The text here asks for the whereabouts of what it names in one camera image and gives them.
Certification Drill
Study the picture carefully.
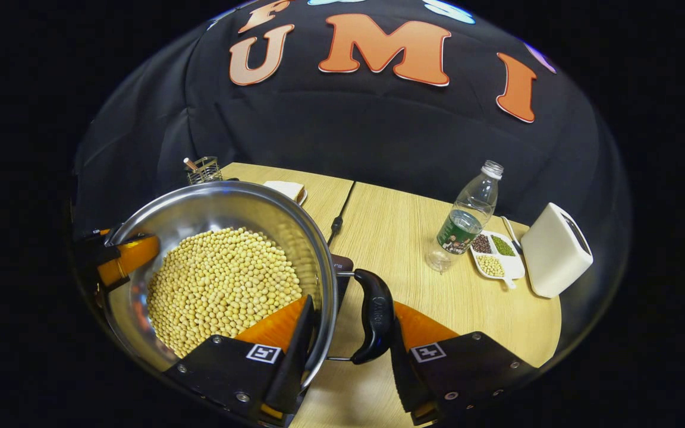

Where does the steel pot with black handles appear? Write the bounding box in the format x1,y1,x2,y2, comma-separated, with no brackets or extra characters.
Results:
102,181,395,390

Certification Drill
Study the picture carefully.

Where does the white divided dish of beans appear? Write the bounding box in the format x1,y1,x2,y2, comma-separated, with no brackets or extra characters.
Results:
469,231,526,290

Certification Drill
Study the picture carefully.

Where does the pile of yellow soybeans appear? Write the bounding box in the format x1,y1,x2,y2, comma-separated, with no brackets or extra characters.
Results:
146,227,303,358

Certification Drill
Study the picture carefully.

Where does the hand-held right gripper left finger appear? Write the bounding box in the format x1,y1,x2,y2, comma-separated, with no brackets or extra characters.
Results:
164,295,315,426

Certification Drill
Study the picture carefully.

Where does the black backdrop cloth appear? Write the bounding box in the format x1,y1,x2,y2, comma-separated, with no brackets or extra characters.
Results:
72,0,631,363

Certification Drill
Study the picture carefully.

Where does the black induction cooktop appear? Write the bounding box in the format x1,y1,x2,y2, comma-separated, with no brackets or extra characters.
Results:
331,254,355,310

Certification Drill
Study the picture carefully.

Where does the white toaster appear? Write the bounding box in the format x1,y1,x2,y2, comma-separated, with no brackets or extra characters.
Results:
521,203,594,298

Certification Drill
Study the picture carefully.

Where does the white toaster cable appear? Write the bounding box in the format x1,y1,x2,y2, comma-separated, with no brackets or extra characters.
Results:
501,215,524,256

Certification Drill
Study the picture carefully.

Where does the toy sandwich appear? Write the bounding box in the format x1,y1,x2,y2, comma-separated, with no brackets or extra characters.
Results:
263,180,307,206

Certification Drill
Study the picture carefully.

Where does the clear plastic water bottle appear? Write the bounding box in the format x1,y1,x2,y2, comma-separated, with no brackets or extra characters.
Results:
426,160,505,274

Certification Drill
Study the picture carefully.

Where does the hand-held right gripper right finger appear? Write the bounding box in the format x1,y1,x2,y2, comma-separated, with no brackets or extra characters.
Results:
390,300,538,426

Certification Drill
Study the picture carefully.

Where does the small metal wire basket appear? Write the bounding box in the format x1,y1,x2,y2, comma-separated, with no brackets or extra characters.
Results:
183,156,224,185

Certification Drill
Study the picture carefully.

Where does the black power cable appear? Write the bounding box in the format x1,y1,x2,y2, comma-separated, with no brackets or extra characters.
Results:
326,181,356,246

